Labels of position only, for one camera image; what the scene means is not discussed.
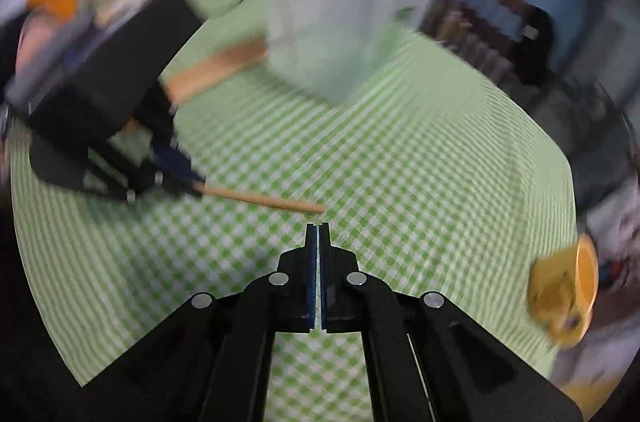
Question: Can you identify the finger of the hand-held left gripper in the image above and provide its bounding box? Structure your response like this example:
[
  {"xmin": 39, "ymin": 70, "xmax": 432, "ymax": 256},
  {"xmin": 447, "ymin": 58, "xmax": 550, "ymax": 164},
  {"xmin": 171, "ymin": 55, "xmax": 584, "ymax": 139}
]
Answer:
[
  {"xmin": 85, "ymin": 147, "xmax": 166, "ymax": 204},
  {"xmin": 150, "ymin": 141, "xmax": 207, "ymax": 199}
]

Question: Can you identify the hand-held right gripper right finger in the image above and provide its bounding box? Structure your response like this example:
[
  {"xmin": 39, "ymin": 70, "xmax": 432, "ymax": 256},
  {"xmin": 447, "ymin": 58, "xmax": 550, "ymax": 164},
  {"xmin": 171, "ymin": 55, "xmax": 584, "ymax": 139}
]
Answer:
[{"xmin": 320, "ymin": 222, "xmax": 586, "ymax": 422}]

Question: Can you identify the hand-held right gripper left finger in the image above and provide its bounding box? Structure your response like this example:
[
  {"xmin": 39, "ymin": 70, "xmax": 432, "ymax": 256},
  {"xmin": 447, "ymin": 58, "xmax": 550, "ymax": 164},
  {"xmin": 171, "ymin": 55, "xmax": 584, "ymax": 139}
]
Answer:
[{"xmin": 80, "ymin": 223, "xmax": 319, "ymax": 422}]

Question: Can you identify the single wooden chopstick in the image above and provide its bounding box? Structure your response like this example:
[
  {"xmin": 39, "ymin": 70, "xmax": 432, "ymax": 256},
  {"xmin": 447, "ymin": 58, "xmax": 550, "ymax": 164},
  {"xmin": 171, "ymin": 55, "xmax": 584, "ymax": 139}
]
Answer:
[{"xmin": 195, "ymin": 185, "xmax": 326, "ymax": 214}]

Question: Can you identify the clear plastic container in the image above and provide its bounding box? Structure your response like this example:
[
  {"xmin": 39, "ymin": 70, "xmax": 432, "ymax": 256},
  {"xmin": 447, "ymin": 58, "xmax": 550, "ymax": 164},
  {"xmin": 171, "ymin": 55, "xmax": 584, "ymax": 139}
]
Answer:
[{"xmin": 265, "ymin": 0, "xmax": 401, "ymax": 106}]

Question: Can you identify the bundle of wooden chopsticks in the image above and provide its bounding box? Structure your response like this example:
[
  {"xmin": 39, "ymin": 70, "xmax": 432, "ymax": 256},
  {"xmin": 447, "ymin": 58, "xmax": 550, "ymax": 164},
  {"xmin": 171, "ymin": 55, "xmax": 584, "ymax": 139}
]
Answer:
[{"xmin": 162, "ymin": 37, "xmax": 271, "ymax": 108}]

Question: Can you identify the yellow mug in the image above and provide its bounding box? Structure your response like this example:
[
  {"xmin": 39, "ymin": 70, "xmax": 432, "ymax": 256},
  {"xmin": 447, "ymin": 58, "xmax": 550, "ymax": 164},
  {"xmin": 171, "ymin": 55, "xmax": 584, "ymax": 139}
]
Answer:
[{"xmin": 527, "ymin": 235, "xmax": 599, "ymax": 348}]

